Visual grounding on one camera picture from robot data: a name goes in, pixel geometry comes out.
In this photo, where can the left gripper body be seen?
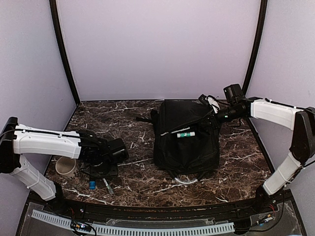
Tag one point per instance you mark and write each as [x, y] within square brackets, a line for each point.
[103, 169]

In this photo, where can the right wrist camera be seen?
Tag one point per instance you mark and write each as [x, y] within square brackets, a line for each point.
[210, 102]

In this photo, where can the cream patterned mug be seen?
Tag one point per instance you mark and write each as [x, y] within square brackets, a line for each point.
[68, 168]

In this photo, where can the black marker blue cap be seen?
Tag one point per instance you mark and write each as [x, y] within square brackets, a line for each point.
[92, 185]

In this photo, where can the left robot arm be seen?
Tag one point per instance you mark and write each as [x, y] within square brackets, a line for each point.
[16, 140]

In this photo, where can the black front rail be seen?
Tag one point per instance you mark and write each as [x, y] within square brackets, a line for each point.
[90, 212]

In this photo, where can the left black frame post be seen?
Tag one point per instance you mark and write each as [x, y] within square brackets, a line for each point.
[62, 50]

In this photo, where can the white pen blue cap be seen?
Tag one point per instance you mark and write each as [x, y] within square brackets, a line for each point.
[175, 131]

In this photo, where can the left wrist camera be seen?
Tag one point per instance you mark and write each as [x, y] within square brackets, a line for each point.
[118, 151]

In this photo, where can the right black frame post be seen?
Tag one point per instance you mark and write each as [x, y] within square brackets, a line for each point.
[256, 45]

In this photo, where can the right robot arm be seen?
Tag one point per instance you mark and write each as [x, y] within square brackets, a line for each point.
[301, 121]

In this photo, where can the white glue stick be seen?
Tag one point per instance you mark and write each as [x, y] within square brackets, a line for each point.
[185, 134]

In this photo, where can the black frame post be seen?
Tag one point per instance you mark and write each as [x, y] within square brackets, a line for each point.
[256, 45]
[62, 50]

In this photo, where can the white slotted cable duct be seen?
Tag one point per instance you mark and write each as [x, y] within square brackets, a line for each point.
[130, 228]

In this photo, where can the black student bag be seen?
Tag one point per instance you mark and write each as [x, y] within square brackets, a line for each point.
[189, 155]

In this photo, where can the white thin pen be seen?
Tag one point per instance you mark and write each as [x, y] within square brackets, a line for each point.
[110, 190]

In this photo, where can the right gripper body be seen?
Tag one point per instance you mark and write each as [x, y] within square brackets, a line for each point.
[232, 114]

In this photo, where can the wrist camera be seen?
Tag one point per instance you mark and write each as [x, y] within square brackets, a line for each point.
[118, 151]
[210, 102]

